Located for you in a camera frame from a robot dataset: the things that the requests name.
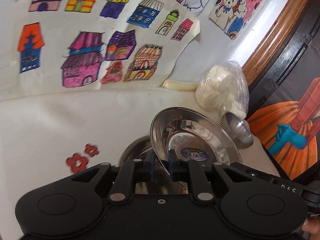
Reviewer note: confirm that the teddy bear girl drawing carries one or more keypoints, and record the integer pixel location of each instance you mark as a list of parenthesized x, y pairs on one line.
[(232, 15)]

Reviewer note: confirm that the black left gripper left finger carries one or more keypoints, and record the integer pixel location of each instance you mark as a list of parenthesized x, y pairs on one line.
[(132, 172)]

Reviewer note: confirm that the orange dress girl poster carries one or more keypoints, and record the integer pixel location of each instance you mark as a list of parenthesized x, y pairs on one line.
[(289, 131)]

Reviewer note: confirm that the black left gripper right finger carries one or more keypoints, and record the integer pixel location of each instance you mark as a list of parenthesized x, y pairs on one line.
[(191, 173)]

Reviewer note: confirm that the white printed table cloth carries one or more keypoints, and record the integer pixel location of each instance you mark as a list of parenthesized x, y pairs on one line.
[(39, 133)]

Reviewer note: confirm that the houses drawing paper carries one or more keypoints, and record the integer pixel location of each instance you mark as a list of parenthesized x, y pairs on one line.
[(55, 46)]

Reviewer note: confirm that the stainless steel plate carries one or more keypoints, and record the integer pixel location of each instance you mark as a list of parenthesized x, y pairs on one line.
[(161, 183), (191, 135)]

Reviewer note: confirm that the wooden door frame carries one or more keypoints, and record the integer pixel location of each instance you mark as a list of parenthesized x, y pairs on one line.
[(285, 24)]

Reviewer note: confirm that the cream stick by wall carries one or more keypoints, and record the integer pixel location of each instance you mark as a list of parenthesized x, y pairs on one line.
[(180, 85)]

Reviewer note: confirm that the plastic bag of white rolls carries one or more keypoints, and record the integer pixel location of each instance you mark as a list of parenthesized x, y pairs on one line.
[(224, 89)]

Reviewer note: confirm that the person's hand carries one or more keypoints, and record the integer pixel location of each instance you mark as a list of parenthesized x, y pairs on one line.
[(312, 226)]

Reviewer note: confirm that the small steel cup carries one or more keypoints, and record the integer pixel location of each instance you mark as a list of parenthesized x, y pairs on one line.
[(237, 129)]

